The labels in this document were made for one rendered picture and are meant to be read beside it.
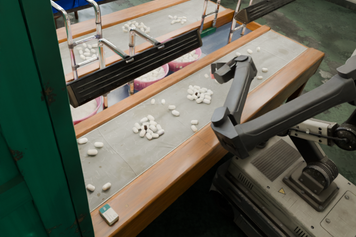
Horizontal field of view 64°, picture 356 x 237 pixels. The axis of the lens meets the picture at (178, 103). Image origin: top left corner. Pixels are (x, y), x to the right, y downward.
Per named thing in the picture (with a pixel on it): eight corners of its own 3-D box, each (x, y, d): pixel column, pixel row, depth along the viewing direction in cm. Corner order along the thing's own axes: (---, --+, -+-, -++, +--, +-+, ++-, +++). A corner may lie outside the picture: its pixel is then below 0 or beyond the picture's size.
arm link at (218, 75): (257, 74, 111) (249, 55, 107) (236, 91, 108) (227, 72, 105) (239, 71, 121) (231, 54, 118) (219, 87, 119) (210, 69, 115)
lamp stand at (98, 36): (108, 81, 156) (103, 2, 126) (75, 97, 144) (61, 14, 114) (88, 65, 165) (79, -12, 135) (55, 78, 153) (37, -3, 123)
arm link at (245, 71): (240, 148, 81) (224, 119, 77) (222, 151, 84) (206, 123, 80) (260, 72, 113) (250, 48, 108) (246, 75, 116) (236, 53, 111)
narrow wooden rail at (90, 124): (266, 40, 217) (271, 27, 209) (31, 180, 111) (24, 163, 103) (260, 37, 219) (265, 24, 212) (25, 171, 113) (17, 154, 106)
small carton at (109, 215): (118, 218, 93) (118, 215, 91) (109, 226, 91) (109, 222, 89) (107, 206, 95) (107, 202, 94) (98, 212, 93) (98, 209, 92)
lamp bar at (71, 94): (202, 46, 125) (205, 32, 120) (74, 109, 88) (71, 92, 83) (188, 38, 128) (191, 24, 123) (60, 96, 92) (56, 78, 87)
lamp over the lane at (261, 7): (299, -1, 182) (303, -13, 177) (246, 25, 145) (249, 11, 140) (287, -6, 185) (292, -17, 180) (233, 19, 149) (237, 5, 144)
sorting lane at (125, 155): (306, 51, 199) (308, 48, 198) (72, 229, 93) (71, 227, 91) (269, 32, 212) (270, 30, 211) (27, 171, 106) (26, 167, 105)
